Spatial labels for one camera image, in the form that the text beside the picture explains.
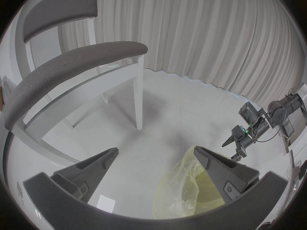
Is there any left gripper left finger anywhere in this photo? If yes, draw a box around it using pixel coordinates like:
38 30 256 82
51 147 119 203

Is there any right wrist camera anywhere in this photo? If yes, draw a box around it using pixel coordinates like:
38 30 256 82
231 125 248 141

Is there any black cable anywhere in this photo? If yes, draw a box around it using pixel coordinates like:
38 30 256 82
253 125 283 143

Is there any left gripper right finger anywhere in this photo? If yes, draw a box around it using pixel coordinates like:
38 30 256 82
193 146 260 204

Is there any white curtain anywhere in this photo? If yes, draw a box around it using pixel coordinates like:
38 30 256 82
58 0 305 105

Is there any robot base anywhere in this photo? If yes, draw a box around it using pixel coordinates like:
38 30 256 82
283 83 307 153

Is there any yellow plastic bag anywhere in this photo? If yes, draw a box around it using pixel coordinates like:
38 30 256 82
153 146 226 219

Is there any white chair with grey seat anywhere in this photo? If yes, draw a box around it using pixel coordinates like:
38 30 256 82
4 0 148 170

